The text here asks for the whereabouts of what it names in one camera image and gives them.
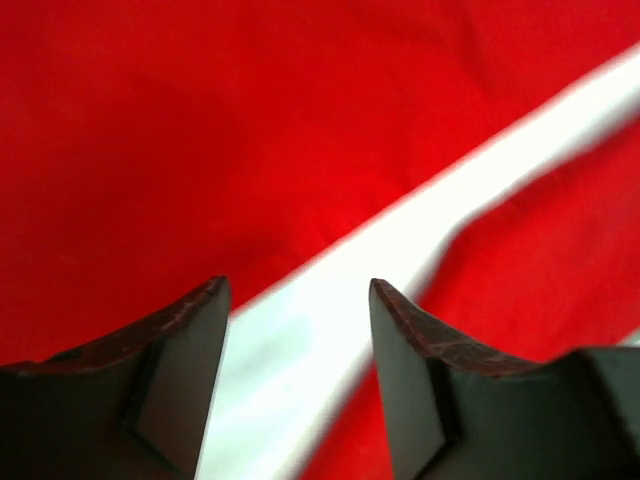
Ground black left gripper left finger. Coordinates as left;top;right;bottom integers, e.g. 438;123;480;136
1;277;231;479

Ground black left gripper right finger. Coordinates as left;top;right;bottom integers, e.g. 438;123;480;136
369;279;639;479

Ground red trousers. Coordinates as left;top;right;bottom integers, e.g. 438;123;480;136
1;1;639;479

